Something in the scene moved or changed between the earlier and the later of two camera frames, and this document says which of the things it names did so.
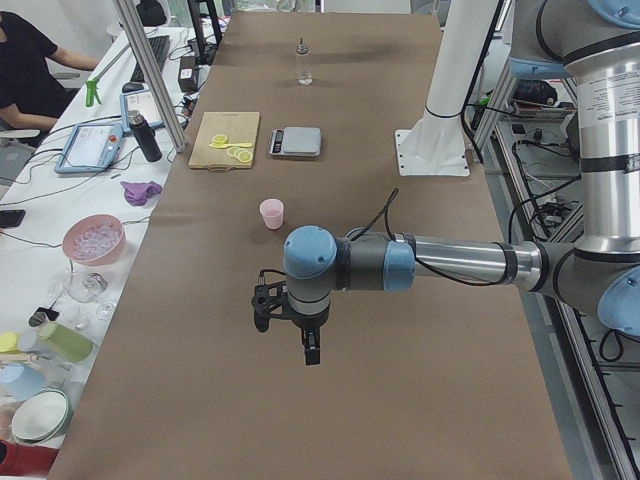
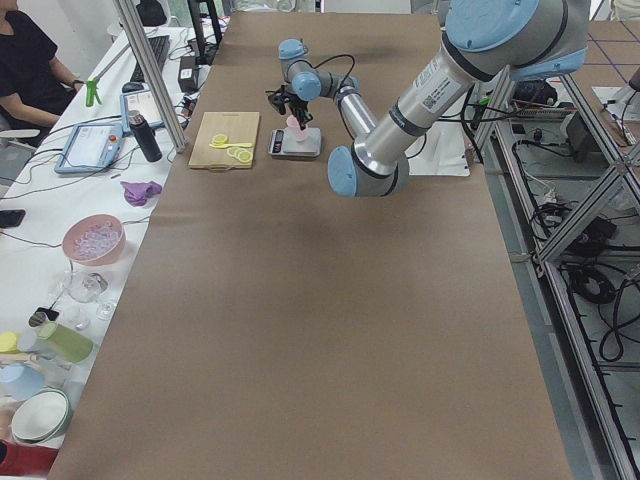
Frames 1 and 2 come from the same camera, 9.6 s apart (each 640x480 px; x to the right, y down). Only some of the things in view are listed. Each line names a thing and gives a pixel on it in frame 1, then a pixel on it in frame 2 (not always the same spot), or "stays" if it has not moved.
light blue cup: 20,381 stays
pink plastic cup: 272,210 → 301,134
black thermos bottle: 145,136 stays
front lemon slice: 245,156 stays
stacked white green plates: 42,416 stays
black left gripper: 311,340 → 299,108
